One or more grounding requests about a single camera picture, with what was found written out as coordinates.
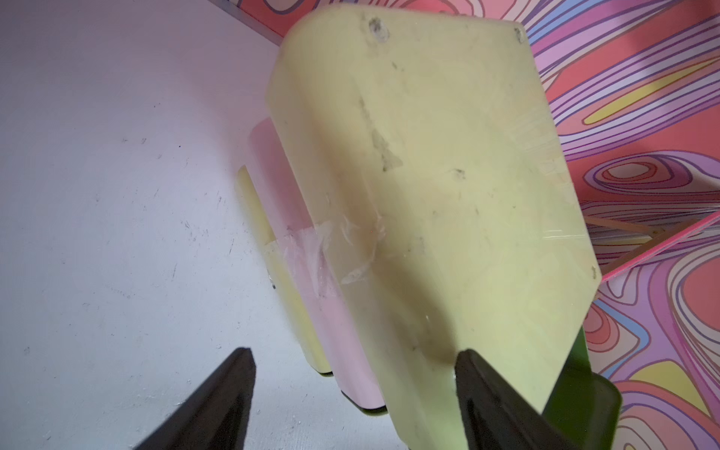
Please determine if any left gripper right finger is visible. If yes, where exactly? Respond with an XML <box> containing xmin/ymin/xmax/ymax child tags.
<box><xmin>455</xmin><ymin>349</ymin><xmax>577</xmax><ymax>450</ymax></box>

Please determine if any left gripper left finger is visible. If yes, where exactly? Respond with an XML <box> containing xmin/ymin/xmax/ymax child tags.
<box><xmin>137</xmin><ymin>348</ymin><xmax>256</xmax><ymax>450</ymax></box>

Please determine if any green drawer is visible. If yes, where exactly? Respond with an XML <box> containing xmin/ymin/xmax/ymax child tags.
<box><xmin>542</xmin><ymin>330</ymin><xmax>623</xmax><ymax>449</ymax></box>

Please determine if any yellow green drawer cabinet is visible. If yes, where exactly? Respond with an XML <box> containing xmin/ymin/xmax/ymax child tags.
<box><xmin>265</xmin><ymin>3</ymin><xmax>601</xmax><ymax>449</ymax></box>

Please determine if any wooden easel stand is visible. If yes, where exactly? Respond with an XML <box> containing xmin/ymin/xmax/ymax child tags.
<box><xmin>583</xmin><ymin>216</ymin><xmax>686</xmax><ymax>237</ymax></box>

